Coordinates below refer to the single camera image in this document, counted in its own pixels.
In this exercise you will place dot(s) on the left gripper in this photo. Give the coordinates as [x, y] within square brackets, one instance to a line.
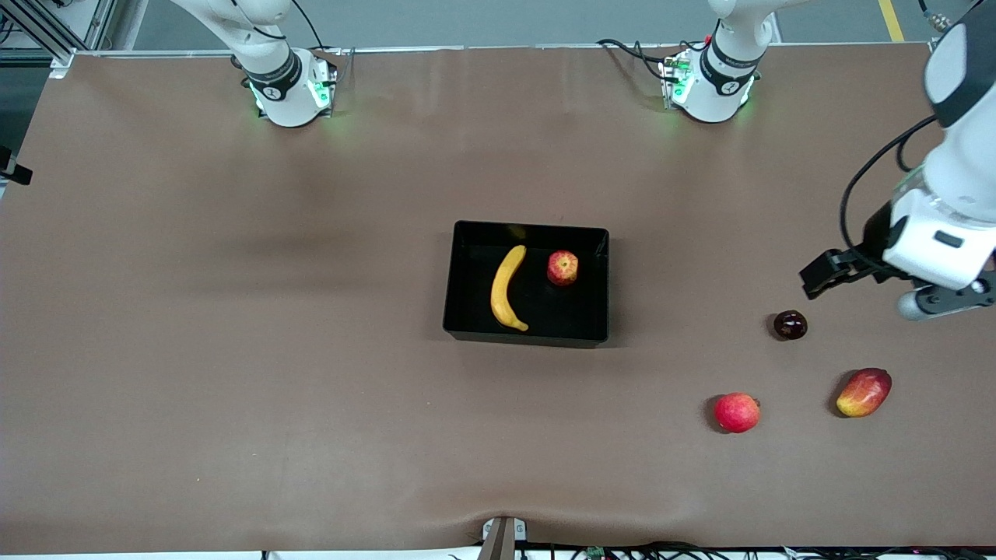
[876, 237]

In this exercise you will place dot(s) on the red apple with yellow streaks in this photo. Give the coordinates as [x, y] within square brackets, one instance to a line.
[562, 268]

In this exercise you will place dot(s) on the black plastic box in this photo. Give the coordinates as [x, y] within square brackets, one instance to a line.
[560, 319]

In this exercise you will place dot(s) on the yellow banana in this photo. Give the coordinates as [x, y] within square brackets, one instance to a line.
[502, 292]

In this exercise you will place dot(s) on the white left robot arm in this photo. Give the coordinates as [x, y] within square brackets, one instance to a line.
[969, 155]

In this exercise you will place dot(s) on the plain red apple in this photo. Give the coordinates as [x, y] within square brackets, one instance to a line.
[736, 413]

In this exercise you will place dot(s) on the dark purple plum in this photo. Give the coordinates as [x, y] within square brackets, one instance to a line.
[790, 325]

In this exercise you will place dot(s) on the red yellow mango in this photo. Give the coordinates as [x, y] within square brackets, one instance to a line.
[864, 393]

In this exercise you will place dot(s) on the brown table cover sheet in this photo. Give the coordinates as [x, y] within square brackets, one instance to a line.
[233, 389]

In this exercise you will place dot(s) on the small green circuit board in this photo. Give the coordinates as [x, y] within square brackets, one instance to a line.
[596, 553]

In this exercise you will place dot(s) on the aluminium profile frame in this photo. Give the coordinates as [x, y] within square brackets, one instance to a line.
[99, 19]

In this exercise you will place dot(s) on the grey camera stand bracket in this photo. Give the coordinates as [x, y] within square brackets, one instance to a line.
[502, 540]

